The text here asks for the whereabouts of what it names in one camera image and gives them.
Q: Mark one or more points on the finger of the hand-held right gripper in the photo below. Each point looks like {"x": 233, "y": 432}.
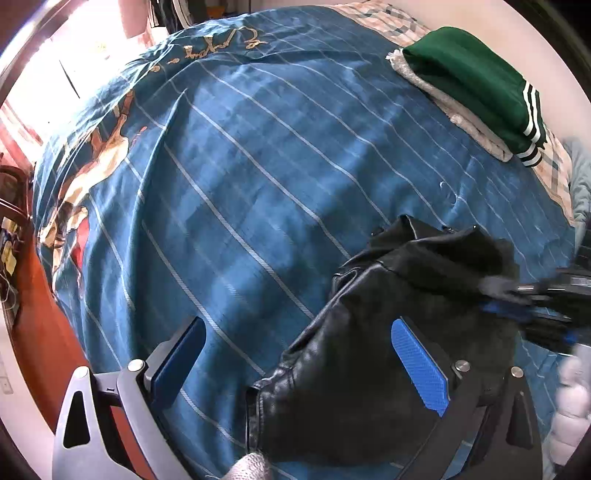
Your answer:
{"x": 517, "y": 314}
{"x": 508, "y": 285}

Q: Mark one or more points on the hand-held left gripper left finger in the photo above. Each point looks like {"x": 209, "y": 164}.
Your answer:
{"x": 178, "y": 364}

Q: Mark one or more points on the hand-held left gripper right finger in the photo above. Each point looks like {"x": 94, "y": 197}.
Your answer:
{"x": 420, "y": 369}

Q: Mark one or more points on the black leather jacket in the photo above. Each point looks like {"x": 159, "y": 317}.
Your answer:
{"x": 369, "y": 332}

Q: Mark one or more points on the person's right forearm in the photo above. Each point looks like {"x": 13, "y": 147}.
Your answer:
{"x": 570, "y": 410}

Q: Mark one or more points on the clothes rack with clothes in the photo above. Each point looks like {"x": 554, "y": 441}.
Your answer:
{"x": 194, "y": 11}

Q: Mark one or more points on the plaid pillow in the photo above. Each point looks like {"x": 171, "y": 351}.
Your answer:
{"x": 551, "y": 170}

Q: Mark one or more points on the grey knit cloth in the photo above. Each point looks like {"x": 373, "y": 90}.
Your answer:
{"x": 249, "y": 467}

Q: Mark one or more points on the blue striped bed cover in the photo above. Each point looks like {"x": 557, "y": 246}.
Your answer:
{"x": 207, "y": 184}

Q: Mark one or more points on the folded green striped garment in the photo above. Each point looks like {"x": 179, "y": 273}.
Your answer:
{"x": 471, "y": 78}

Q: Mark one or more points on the cluttered dark wooden furniture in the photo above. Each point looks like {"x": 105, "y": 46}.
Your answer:
{"x": 11, "y": 230}

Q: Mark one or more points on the white wall socket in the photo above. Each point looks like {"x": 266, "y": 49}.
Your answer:
{"x": 5, "y": 385}

